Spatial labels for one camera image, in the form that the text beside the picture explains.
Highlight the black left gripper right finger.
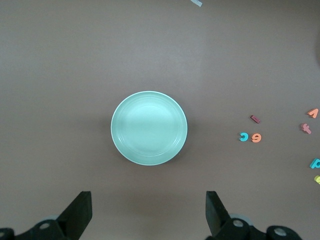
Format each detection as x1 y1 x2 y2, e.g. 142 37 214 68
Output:
204 190 303 240

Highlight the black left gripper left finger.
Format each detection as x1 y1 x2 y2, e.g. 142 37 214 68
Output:
0 191 93 240

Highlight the orange foam letter e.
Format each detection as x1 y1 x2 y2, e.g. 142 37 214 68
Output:
250 132 263 144

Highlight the green plate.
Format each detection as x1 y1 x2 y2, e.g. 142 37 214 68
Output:
110 90 189 166

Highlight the pink foam letter f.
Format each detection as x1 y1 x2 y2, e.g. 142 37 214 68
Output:
300 122 313 135

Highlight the orange foam letter v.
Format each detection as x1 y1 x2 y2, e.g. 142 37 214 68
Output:
307 107 320 119

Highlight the brown paper table cover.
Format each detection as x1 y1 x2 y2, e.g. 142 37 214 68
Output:
0 0 320 240

